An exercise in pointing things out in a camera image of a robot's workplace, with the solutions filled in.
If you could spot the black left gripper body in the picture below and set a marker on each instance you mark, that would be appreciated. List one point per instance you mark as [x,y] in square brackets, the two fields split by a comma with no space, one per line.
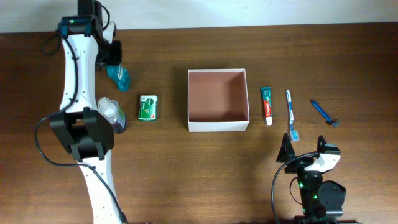
[110,53]

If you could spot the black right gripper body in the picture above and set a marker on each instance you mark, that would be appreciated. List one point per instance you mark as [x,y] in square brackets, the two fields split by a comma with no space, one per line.
[298,165]

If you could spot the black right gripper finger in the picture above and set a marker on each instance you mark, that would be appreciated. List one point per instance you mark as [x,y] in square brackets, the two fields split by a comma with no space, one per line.
[286,152]
[321,144]

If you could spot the teal mouthwash bottle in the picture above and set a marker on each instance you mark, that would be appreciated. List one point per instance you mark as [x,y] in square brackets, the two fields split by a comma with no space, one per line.
[119,75]

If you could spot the purple hand sanitizer bottle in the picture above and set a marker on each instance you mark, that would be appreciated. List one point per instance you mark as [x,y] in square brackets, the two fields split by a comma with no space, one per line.
[113,113]

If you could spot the green soap box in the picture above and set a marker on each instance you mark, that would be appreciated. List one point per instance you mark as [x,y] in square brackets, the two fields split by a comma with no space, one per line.
[148,108]

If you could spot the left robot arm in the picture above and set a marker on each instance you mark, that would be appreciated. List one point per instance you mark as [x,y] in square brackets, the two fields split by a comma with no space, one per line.
[84,133]

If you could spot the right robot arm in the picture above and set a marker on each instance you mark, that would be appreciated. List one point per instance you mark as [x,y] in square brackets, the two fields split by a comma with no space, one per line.
[321,201]

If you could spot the blue white toothbrush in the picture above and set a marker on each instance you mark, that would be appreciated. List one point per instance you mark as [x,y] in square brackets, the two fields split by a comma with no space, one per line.
[294,134]

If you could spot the blue disposable razor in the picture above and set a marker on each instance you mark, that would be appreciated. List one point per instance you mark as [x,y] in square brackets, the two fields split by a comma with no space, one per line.
[333,122]

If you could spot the green red toothpaste tube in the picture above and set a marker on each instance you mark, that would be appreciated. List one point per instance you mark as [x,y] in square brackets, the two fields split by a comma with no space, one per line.
[267,103]

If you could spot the white open cardboard box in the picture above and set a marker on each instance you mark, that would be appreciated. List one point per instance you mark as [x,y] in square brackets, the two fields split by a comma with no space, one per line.
[217,100]

